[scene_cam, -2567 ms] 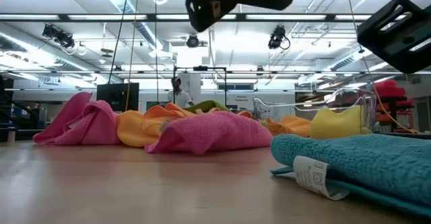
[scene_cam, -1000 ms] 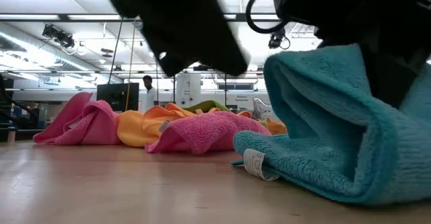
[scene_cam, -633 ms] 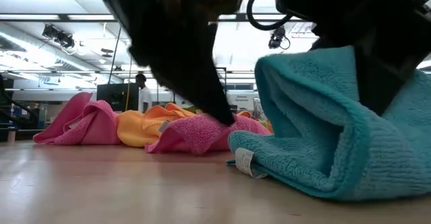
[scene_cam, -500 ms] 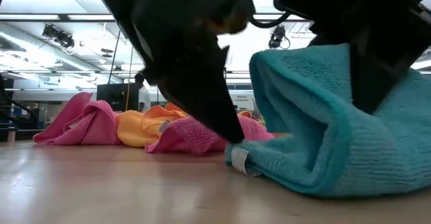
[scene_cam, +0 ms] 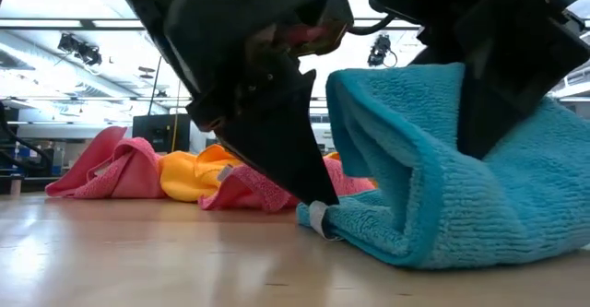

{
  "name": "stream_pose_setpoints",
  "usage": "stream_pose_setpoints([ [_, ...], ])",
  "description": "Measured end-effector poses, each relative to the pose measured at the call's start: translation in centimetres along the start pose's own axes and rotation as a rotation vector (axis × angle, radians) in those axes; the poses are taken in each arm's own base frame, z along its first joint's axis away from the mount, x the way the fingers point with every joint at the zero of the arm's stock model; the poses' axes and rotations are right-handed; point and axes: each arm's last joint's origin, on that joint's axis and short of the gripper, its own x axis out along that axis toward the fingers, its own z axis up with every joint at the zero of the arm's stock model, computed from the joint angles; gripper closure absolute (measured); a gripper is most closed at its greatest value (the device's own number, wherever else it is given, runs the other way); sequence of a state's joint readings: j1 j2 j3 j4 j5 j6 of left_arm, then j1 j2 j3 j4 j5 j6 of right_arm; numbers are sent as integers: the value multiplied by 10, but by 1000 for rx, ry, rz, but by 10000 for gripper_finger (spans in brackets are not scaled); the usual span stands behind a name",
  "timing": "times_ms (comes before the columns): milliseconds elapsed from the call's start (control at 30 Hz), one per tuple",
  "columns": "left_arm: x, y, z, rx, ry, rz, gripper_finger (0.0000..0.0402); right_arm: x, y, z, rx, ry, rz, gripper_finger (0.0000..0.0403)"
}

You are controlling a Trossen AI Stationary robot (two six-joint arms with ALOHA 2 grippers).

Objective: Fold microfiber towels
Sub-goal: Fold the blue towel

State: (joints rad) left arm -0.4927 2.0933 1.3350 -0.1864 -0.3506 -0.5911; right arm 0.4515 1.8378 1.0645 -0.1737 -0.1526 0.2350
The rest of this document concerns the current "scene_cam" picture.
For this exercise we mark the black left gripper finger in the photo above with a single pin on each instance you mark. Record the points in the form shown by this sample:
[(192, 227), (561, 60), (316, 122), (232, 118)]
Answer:
[(286, 150)]

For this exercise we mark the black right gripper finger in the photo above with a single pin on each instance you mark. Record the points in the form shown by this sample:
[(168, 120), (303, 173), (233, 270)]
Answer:
[(507, 76)]

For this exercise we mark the blue microfiber towel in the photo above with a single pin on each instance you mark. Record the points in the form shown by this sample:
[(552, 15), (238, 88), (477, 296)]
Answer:
[(415, 205)]

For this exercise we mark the pink microfiber towel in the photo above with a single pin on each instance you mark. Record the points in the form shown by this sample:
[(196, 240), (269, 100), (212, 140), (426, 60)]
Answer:
[(106, 173), (249, 192)]

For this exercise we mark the black monitor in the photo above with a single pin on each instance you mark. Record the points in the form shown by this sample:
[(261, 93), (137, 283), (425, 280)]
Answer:
[(156, 134)]

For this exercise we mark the grey cup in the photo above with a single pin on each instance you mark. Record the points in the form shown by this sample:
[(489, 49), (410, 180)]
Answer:
[(16, 186)]

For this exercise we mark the black camera cluster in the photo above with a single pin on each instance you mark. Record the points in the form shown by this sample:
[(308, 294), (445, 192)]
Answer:
[(83, 51)]

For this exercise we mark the black hanging camera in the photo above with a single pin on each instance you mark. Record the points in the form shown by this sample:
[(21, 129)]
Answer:
[(379, 51)]

